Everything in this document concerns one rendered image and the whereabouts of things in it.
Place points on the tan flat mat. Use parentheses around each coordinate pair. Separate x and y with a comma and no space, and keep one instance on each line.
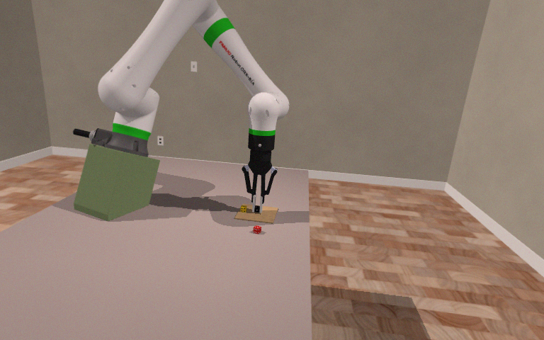
(268,214)

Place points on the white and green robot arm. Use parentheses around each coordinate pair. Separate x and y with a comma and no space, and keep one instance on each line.
(125,88)

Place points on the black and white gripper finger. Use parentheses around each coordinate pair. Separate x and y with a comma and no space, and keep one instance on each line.
(263,192)
(248,185)

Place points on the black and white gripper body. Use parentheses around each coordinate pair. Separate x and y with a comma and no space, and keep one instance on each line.
(260,159)

